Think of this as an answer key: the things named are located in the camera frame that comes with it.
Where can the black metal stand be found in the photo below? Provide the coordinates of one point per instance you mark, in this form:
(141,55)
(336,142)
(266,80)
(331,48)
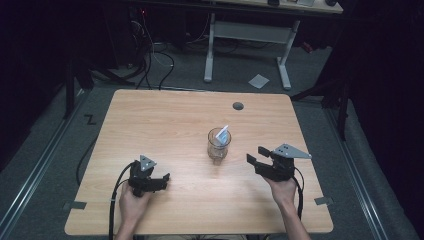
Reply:
(69,90)
(342,110)

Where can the grey round table grommet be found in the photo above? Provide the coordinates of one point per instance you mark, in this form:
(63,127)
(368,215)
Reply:
(238,106)

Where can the small red object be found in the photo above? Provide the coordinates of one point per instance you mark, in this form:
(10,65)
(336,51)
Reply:
(307,47)

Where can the black floor tape mark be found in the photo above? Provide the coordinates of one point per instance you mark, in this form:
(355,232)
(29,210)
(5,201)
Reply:
(90,119)

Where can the person's right hand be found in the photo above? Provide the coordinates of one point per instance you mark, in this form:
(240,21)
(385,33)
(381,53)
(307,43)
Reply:
(283,191)

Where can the dark equipment with red light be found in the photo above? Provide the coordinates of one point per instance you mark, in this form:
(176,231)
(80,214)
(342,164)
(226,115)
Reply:
(140,30)

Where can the grey paper sheet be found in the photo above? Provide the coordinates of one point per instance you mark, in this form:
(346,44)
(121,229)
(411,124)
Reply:
(258,81)

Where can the person's left hand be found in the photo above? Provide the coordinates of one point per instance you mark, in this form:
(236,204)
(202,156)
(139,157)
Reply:
(131,208)

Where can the white desk frame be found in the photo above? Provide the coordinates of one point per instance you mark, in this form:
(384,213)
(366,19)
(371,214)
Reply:
(250,31)

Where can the grey tape piece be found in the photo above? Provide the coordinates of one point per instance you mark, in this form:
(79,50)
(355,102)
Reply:
(323,200)
(76,205)

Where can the white toothpaste tube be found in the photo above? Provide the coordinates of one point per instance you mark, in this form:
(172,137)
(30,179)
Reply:
(222,136)

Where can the clear glass mug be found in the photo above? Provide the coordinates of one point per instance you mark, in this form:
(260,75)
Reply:
(218,151)

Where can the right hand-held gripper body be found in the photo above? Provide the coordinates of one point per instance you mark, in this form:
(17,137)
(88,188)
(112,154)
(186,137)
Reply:
(281,168)

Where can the metal floor rail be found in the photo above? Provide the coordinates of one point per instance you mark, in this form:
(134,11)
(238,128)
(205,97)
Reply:
(33,173)
(358,180)

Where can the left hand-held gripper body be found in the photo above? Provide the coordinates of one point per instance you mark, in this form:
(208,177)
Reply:
(140,180)

